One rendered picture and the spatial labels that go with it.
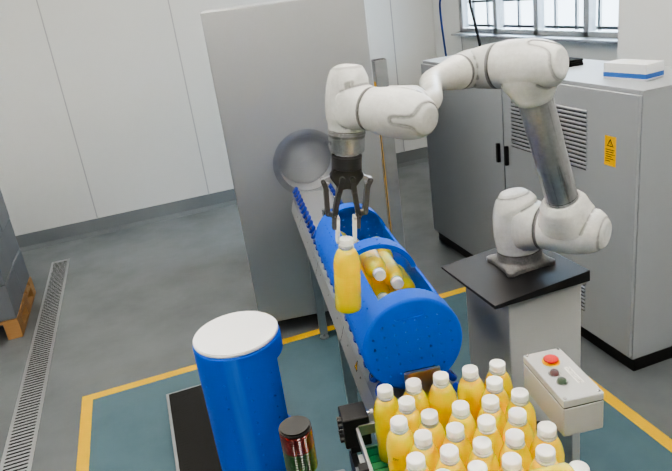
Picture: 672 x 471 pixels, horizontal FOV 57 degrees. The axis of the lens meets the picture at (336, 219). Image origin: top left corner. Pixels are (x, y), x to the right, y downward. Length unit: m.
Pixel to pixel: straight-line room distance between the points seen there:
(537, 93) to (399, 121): 0.58
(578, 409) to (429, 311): 0.44
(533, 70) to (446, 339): 0.76
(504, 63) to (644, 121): 1.38
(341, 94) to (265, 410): 1.08
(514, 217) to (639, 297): 1.35
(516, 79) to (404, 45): 5.44
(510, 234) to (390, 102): 0.98
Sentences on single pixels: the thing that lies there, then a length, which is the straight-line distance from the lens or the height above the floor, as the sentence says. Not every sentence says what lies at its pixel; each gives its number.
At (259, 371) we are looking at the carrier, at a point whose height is 0.96.
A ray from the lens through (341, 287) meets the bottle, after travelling 1.64.
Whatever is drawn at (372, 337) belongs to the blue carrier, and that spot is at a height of 1.14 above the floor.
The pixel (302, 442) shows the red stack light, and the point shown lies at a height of 1.24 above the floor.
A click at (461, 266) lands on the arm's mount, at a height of 1.01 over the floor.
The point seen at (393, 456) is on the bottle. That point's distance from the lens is 1.51.
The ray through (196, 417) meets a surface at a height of 0.15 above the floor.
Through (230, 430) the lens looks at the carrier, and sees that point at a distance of 2.13.
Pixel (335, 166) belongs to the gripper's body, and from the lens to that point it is 1.52.
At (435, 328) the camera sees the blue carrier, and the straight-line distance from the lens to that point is 1.75.
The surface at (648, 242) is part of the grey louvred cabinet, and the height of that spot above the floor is 0.71.
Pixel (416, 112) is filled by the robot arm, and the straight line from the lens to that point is 1.34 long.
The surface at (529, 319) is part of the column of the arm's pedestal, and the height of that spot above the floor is 0.88.
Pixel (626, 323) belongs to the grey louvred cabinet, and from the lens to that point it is 3.48.
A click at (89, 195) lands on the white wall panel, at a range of 6.78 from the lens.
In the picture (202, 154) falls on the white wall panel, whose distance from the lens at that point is 6.73.
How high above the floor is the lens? 2.03
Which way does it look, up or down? 20 degrees down
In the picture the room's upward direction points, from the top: 8 degrees counter-clockwise
